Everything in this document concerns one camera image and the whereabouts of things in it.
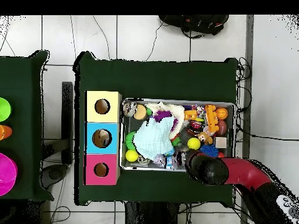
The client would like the small orange basketball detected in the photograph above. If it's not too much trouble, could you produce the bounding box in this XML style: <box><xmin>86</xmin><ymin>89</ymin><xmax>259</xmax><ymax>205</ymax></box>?
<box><xmin>215</xmin><ymin>107</ymin><xmax>229</xmax><ymax>120</ymax></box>

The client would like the green plastic cup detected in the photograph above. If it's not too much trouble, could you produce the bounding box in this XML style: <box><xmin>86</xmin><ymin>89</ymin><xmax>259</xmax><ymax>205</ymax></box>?
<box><xmin>0</xmin><ymin>97</ymin><xmax>12</xmax><ymax>123</ymax></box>

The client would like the wooden box with three holes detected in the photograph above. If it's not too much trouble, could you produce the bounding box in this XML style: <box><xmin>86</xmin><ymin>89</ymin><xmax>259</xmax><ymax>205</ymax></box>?
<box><xmin>83</xmin><ymin>90</ymin><xmax>123</xmax><ymax>186</ymax></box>

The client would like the mint green waffle cloth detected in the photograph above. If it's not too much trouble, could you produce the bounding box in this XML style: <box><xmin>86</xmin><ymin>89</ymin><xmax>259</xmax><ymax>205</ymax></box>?
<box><xmin>133</xmin><ymin>115</ymin><xmax>176</xmax><ymax>160</ymax></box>

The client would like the black upright panel on stand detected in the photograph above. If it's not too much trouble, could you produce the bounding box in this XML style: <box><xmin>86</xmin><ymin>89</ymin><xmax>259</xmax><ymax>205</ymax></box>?
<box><xmin>41</xmin><ymin>81</ymin><xmax>75</xmax><ymax>190</ymax></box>

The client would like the black cable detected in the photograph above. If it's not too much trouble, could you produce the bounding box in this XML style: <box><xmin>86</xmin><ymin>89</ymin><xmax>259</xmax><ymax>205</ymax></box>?
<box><xmin>234</xmin><ymin>123</ymin><xmax>299</xmax><ymax>142</ymax></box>

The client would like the orange plastic cone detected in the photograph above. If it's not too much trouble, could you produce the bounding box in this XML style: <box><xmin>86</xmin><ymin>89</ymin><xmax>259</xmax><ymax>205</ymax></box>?
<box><xmin>0</xmin><ymin>124</ymin><xmax>13</xmax><ymax>141</ymax></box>

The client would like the brown plush monkey toy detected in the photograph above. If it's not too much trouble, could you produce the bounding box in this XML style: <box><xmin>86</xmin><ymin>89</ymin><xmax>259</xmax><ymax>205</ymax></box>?
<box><xmin>197</xmin><ymin>131</ymin><xmax>214</xmax><ymax>145</ymax></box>

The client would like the shallow wire mesh bin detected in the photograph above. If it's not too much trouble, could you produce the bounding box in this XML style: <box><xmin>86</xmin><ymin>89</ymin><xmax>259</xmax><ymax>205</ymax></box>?
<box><xmin>119</xmin><ymin>97</ymin><xmax>236</xmax><ymax>174</ymax></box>

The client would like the cream knitted cloth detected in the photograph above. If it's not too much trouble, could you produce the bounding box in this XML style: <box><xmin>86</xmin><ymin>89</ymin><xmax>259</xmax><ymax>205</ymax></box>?
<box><xmin>145</xmin><ymin>101</ymin><xmax>185</xmax><ymax>139</ymax></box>

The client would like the magenta plastic bowl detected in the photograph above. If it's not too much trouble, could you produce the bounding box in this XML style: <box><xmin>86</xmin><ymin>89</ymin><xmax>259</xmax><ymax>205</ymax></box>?
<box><xmin>0</xmin><ymin>152</ymin><xmax>18</xmax><ymax>197</ymax></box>

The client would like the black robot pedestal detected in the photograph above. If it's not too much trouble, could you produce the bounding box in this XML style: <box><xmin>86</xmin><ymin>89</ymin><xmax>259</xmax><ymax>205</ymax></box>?
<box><xmin>124</xmin><ymin>201</ymin><xmax>180</xmax><ymax>224</ymax></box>

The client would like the green spiky rubber ball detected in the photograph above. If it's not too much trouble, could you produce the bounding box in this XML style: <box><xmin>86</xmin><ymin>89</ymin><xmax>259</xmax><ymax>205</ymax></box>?
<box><xmin>125</xmin><ymin>131</ymin><xmax>137</xmax><ymax>150</ymax></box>

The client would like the blue spiky rubber ball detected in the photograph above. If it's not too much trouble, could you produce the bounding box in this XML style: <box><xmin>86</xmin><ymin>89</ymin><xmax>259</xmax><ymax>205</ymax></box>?
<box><xmin>200</xmin><ymin>144</ymin><xmax>220</xmax><ymax>159</ymax></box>

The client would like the long orange building block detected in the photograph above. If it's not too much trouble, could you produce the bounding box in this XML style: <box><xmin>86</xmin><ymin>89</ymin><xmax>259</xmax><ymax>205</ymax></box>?
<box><xmin>204</xmin><ymin>104</ymin><xmax>220</xmax><ymax>133</ymax></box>

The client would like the dark green table cloth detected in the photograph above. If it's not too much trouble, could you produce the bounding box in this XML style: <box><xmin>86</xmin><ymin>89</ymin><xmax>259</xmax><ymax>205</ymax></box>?
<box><xmin>73</xmin><ymin>51</ymin><xmax>239</xmax><ymax>206</ymax></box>
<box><xmin>0</xmin><ymin>50</ymin><xmax>54</xmax><ymax>202</ymax></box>

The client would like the black backpack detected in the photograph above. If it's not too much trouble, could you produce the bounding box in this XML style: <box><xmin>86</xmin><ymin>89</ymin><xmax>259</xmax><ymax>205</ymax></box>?
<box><xmin>158</xmin><ymin>15</ymin><xmax>230</xmax><ymax>38</ymax></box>

